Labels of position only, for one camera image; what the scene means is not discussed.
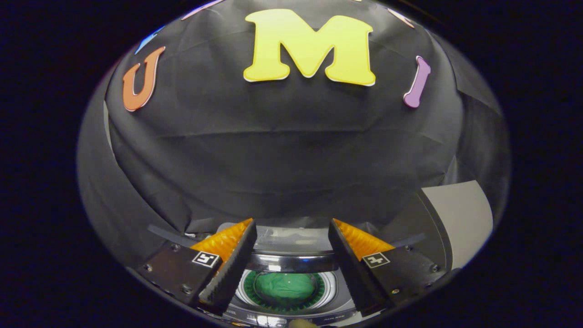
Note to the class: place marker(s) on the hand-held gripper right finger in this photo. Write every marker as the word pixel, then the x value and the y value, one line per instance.
pixel 348 271

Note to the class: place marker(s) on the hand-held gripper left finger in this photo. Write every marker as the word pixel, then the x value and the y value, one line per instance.
pixel 230 273

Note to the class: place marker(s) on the green polo shirt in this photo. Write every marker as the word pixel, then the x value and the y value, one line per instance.
pixel 284 287

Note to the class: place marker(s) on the grey washing machine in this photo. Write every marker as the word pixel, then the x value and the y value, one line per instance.
pixel 291 316

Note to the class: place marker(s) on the beige cabinet with dark top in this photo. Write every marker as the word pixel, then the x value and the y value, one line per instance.
pixel 460 218

